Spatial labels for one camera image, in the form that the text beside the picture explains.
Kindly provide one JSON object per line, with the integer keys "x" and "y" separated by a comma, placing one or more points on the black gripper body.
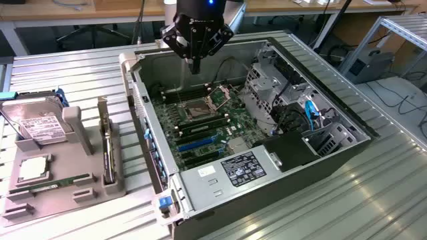
{"x": 201, "y": 15}

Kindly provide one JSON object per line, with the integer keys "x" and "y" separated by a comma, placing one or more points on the graphics card with metal bracket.
{"x": 107, "y": 150}

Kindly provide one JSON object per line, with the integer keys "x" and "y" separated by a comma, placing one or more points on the silver metal disk bay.
{"x": 267, "y": 82}

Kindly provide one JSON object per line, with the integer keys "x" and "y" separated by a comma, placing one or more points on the black RAM slot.
{"x": 198, "y": 121}
{"x": 201, "y": 124}
{"x": 170, "y": 93}
{"x": 171, "y": 100}

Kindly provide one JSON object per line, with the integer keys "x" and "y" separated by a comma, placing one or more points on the black office chair base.
{"x": 94, "y": 28}

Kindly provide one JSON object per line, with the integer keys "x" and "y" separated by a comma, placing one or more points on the thin metal locking lever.
{"x": 178, "y": 95}

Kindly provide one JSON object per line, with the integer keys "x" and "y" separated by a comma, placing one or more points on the metal socket cover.
{"x": 211, "y": 102}

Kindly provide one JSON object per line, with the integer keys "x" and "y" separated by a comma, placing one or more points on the CPU socket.
{"x": 197, "y": 110}

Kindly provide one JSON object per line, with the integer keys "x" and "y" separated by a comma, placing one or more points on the green motherboard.
{"x": 238, "y": 117}

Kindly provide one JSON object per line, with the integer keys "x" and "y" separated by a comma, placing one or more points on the black slanted pole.
{"x": 334, "y": 21}

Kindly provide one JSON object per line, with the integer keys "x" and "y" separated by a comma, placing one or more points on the RAM stick with white label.
{"x": 203, "y": 128}

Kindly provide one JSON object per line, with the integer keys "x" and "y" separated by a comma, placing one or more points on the long black expansion slot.
{"x": 201, "y": 155}
{"x": 202, "y": 162}
{"x": 195, "y": 138}

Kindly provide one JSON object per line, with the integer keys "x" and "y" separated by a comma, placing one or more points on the silver chipset heatsink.
{"x": 238, "y": 145}

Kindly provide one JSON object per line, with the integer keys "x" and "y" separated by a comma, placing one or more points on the black plastic air shroud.
{"x": 287, "y": 150}

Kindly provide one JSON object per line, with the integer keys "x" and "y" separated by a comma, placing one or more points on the perforated metal disk bay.
{"x": 329, "y": 142}

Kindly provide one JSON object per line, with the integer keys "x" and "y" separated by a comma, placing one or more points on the hard disk with blue rails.
{"x": 37, "y": 122}

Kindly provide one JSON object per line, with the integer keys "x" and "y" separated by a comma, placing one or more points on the silver power supply unit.
{"x": 201, "y": 190}

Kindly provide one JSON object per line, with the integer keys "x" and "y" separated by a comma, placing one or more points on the grey printed parts rack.
{"x": 67, "y": 170}

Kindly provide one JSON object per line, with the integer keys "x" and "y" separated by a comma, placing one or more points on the open black PC case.
{"x": 267, "y": 200}

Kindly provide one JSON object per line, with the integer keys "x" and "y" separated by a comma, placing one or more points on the blue case latch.
{"x": 165, "y": 202}

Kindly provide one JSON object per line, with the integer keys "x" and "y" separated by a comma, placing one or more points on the silver CPU chip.
{"x": 34, "y": 168}

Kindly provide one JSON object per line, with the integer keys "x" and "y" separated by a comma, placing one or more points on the green RAM stick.
{"x": 43, "y": 186}

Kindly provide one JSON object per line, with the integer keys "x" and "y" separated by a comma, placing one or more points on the wooden desk with white frame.
{"x": 41, "y": 12}
{"x": 283, "y": 8}

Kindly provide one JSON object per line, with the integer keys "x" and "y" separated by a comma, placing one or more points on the aluminium profile frame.
{"x": 401, "y": 27}

